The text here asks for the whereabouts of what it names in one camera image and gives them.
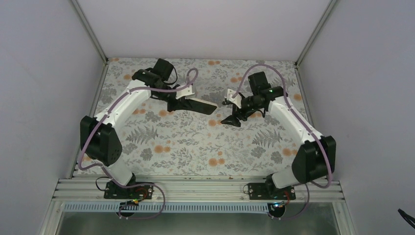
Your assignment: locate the black smartphone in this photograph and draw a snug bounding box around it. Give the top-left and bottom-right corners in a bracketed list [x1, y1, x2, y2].
[187, 98, 218, 115]

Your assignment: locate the beige phone case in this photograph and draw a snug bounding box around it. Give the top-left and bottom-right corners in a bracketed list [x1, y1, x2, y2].
[194, 99, 218, 115]

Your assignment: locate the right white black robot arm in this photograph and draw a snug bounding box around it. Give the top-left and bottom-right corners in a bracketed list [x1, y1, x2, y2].
[221, 72, 336, 199]

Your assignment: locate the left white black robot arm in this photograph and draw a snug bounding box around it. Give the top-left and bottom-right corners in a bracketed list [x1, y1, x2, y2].
[77, 59, 199, 198]

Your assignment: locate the floral patterned table mat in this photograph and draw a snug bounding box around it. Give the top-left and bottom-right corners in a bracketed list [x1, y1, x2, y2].
[76, 57, 326, 177]

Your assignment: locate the black object at edge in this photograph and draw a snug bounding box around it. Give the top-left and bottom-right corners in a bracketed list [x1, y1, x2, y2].
[397, 209, 415, 229]

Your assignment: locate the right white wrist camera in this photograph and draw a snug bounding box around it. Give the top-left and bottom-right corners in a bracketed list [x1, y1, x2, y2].
[225, 89, 243, 109]

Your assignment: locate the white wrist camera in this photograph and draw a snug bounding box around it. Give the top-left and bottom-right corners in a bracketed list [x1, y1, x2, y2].
[176, 85, 196, 99]
[225, 89, 243, 109]

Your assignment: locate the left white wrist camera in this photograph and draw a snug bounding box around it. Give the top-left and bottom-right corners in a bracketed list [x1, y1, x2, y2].
[176, 85, 196, 99]

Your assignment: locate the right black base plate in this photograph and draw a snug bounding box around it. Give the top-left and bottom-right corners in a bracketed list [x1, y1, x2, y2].
[246, 183, 296, 200]

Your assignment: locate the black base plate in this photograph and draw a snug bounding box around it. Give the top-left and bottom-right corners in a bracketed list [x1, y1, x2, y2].
[103, 181, 154, 200]
[246, 183, 296, 200]

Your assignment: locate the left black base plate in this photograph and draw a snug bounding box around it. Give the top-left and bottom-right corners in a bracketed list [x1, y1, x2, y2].
[103, 181, 154, 200]

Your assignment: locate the aluminium rail frame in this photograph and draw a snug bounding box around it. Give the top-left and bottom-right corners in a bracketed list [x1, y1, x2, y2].
[40, 175, 355, 235]

